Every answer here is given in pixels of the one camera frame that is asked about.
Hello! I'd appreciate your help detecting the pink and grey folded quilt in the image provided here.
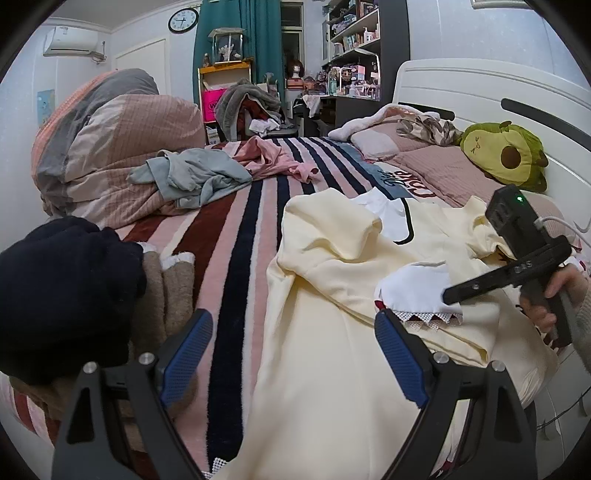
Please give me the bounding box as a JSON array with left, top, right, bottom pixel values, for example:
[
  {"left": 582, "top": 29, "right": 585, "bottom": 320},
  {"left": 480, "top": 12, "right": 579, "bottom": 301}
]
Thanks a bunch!
[{"left": 31, "top": 68, "right": 206, "bottom": 217}]

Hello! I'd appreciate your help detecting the large pink pillow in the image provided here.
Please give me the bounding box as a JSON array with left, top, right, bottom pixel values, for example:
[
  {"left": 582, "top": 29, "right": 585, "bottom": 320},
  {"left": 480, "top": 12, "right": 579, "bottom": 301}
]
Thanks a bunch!
[{"left": 392, "top": 147, "right": 566, "bottom": 232}]

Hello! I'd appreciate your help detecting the white door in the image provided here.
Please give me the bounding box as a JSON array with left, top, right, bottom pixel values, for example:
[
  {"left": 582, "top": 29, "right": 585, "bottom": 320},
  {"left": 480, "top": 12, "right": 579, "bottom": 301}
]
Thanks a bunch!
[{"left": 115, "top": 38, "right": 168, "bottom": 95}]

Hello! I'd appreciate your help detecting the window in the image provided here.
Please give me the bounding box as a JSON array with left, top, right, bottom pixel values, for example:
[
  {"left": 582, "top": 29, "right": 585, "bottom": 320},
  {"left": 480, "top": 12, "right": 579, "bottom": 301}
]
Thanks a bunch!
[{"left": 279, "top": 2, "right": 308, "bottom": 63}]

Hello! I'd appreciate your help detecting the grey clothing pile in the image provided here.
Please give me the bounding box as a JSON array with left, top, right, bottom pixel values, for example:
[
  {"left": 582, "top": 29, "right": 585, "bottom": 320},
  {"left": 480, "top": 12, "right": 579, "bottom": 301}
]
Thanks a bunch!
[{"left": 215, "top": 78, "right": 282, "bottom": 141}]

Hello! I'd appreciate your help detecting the white cable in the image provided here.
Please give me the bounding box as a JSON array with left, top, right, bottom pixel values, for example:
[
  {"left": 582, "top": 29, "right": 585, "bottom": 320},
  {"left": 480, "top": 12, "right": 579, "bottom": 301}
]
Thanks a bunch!
[{"left": 536, "top": 216, "right": 591, "bottom": 243}]

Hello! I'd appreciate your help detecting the white crumpled cloth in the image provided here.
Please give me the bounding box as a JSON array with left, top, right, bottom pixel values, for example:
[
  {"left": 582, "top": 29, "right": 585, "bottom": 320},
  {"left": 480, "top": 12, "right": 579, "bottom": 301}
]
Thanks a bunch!
[{"left": 248, "top": 117, "right": 280, "bottom": 137}]

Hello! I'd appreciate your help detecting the floral patterned cloth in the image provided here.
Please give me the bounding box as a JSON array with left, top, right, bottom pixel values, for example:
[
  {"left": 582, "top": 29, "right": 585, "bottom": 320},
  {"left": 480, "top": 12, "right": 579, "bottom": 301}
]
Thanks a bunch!
[{"left": 396, "top": 114, "right": 465, "bottom": 147}]

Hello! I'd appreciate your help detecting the striped printed blanket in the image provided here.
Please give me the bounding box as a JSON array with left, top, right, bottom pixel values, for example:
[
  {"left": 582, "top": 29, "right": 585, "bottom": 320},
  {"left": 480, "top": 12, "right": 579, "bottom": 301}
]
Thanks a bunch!
[{"left": 0, "top": 136, "right": 444, "bottom": 480}]

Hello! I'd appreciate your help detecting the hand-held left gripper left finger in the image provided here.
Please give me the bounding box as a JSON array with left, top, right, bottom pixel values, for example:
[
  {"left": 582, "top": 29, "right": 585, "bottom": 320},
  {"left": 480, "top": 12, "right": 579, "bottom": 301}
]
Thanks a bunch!
[{"left": 51, "top": 308, "right": 214, "bottom": 480}]

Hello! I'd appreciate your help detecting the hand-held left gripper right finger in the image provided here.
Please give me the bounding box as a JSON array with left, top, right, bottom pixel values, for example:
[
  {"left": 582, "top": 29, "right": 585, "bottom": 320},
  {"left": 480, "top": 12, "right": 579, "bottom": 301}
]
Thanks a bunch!
[{"left": 374, "top": 310, "right": 539, "bottom": 480}]

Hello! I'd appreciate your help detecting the person's right hand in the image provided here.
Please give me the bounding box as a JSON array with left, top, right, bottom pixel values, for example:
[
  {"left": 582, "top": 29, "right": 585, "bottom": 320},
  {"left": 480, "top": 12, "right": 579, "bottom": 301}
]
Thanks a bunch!
[{"left": 519, "top": 265, "right": 591, "bottom": 334}]

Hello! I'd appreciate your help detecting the yellow shelf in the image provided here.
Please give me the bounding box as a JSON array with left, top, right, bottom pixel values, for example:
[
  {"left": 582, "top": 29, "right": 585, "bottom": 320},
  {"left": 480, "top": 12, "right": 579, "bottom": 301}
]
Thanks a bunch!
[{"left": 198, "top": 60, "right": 254, "bottom": 123}]

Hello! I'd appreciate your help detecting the white air conditioner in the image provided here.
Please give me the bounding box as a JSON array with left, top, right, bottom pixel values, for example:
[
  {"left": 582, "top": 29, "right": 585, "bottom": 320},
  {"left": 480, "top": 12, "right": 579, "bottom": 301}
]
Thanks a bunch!
[{"left": 43, "top": 26, "right": 107, "bottom": 61}]

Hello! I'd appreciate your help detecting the bright pink bag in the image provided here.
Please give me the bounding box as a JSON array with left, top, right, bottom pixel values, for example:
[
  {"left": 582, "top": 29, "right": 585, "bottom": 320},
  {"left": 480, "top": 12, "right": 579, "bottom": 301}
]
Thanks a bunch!
[{"left": 201, "top": 89, "right": 227, "bottom": 123}]

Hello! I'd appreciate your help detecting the dark shelf unit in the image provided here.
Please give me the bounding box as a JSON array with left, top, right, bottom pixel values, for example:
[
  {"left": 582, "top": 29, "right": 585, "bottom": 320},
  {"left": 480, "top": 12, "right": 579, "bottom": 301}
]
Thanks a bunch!
[{"left": 321, "top": 0, "right": 411, "bottom": 100}]

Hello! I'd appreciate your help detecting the green avocado plush toy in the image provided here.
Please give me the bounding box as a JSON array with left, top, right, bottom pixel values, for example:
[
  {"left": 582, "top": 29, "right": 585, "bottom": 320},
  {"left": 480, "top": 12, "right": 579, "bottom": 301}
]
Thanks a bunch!
[{"left": 459, "top": 121, "right": 549, "bottom": 193}]

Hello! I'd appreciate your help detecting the black chair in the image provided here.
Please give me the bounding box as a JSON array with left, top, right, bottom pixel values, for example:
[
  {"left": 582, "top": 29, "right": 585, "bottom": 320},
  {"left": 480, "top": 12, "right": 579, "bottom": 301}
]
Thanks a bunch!
[{"left": 259, "top": 74, "right": 301, "bottom": 139}]

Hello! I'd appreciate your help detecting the white fluffy blanket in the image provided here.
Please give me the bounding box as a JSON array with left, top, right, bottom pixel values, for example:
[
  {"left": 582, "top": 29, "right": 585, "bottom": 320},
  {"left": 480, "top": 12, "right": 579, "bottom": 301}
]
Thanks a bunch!
[{"left": 328, "top": 104, "right": 455, "bottom": 141}]

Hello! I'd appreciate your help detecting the white bed headboard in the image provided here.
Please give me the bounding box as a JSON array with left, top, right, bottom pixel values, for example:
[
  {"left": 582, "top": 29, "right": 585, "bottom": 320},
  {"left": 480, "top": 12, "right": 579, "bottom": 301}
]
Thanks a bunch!
[{"left": 392, "top": 59, "right": 591, "bottom": 462}]

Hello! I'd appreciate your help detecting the grey-blue garment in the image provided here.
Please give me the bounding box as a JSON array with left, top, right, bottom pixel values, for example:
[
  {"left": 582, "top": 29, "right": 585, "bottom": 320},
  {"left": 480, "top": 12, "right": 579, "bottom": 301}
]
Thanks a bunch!
[{"left": 129, "top": 148, "right": 254, "bottom": 208}]

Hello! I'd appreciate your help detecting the dark navy folded garment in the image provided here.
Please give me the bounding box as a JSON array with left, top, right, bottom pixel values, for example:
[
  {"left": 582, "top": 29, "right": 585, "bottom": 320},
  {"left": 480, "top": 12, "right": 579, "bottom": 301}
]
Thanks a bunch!
[{"left": 0, "top": 217, "right": 147, "bottom": 386}]

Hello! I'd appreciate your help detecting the teal curtain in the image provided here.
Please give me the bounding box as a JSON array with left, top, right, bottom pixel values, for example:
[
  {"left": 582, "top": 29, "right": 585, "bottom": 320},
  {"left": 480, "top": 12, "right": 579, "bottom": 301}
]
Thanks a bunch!
[{"left": 193, "top": 0, "right": 283, "bottom": 88}]

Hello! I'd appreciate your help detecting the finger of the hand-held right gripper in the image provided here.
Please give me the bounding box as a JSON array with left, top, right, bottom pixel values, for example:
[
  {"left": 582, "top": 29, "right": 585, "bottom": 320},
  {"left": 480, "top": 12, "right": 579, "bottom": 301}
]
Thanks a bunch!
[{"left": 442, "top": 272, "right": 509, "bottom": 306}]

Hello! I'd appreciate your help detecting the cream garment with white collar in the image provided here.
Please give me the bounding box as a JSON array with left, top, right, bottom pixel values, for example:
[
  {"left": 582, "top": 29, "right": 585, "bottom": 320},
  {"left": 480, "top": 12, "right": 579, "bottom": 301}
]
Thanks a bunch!
[{"left": 210, "top": 190, "right": 561, "bottom": 480}]

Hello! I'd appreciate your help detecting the beige fleece garment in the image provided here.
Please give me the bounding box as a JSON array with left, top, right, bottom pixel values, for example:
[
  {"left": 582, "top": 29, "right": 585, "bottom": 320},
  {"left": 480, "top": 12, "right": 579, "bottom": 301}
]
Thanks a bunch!
[{"left": 9, "top": 242, "right": 197, "bottom": 421}]

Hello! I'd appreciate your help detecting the round wall clock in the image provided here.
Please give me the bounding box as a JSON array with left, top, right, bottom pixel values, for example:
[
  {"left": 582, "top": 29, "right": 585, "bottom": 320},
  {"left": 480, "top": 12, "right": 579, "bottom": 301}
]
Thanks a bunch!
[{"left": 167, "top": 8, "right": 199, "bottom": 34}]

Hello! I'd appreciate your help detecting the pink garment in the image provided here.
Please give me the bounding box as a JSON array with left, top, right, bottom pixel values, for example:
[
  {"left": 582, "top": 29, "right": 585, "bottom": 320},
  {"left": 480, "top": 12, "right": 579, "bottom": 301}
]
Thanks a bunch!
[{"left": 224, "top": 137, "right": 321, "bottom": 184}]

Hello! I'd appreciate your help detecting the light blue wall poster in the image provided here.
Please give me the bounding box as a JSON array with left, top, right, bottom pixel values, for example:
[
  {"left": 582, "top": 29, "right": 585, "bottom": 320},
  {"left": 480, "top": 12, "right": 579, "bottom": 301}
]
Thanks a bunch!
[{"left": 37, "top": 89, "right": 56, "bottom": 125}]

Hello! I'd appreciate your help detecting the glass display case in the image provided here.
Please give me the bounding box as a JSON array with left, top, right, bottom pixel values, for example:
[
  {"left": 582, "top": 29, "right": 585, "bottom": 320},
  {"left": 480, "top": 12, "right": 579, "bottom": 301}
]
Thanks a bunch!
[{"left": 210, "top": 28, "right": 245, "bottom": 64}]

